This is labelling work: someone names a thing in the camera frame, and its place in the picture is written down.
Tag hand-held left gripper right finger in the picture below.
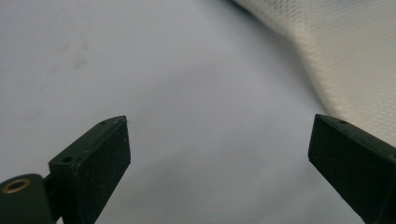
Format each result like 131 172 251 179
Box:
307 113 396 224

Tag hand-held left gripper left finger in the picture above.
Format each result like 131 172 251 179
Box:
48 115 132 224

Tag white mesh cloth with drawing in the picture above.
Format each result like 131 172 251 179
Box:
230 0 396 147

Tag pale blue table mat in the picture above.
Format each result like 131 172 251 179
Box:
0 0 368 224

